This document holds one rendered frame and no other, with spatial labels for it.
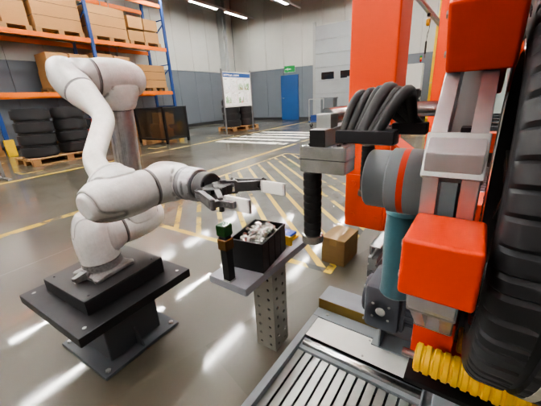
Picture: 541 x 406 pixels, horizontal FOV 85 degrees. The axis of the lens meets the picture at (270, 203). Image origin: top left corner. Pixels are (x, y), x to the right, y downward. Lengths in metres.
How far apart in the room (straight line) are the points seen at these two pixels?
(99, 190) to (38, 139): 6.85
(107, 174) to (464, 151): 0.69
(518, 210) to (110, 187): 0.71
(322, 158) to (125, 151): 0.96
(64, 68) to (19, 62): 10.42
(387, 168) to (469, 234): 0.30
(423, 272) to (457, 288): 0.03
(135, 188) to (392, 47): 0.89
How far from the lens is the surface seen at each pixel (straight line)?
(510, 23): 0.46
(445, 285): 0.37
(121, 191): 0.75
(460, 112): 0.65
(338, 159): 0.53
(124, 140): 1.34
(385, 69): 1.14
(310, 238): 0.61
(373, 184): 0.66
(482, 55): 0.48
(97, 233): 1.37
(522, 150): 0.38
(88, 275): 1.46
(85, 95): 1.13
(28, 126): 7.58
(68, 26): 11.08
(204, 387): 1.36
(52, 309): 1.49
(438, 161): 0.41
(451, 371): 0.73
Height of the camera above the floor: 1.03
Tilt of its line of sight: 19 degrees down
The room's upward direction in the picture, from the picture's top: 3 degrees counter-clockwise
